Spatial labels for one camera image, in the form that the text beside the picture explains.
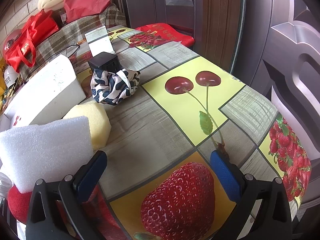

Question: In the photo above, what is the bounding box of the yellow round sponge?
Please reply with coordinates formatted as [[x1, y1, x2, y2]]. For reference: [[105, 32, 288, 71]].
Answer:
[[63, 101, 112, 151]]

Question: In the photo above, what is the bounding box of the white foam block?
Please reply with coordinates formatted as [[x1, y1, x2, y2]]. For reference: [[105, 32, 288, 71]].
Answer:
[[1, 116, 93, 193]]

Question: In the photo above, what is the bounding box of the red apple plush toy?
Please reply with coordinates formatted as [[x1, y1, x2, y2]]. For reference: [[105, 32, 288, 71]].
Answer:
[[8, 185, 32, 224]]

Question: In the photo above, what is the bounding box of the fruit pattern tablecloth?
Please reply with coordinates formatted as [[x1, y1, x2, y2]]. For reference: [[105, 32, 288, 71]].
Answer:
[[84, 26, 310, 239]]

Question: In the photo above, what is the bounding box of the white shallow cardboard box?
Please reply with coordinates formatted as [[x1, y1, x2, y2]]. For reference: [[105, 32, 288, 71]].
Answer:
[[1, 55, 86, 132]]

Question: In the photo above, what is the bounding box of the black cube box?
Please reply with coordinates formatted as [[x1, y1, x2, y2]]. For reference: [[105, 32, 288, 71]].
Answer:
[[88, 51, 121, 73]]

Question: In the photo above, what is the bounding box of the grey folded card stand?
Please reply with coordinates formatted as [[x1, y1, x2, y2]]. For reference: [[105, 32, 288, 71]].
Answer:
[[85, 26, 116, 56]]

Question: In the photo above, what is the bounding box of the plaid covered bench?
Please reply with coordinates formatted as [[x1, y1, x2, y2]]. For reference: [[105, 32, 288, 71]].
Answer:
[[20, 4, 126, 82]]

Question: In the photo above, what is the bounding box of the red glossy tote bag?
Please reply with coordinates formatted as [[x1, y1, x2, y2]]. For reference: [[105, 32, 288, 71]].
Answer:
[[5, 9, 59, 73]]

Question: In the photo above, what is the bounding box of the red helmet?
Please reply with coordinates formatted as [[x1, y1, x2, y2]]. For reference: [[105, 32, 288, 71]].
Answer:
[[2, 29, 22, 56]]

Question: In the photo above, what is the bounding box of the red printed bag by door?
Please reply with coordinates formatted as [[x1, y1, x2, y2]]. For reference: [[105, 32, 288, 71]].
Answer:
[[136, 23, 195, 48]]

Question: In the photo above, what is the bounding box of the brown wooden door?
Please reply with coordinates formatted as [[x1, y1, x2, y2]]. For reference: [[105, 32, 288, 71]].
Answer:
[[118, 0, 245, 72]]

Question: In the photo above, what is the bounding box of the black cable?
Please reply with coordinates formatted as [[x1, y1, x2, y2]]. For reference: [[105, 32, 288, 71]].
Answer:
[[44, 43, 81, 63]]

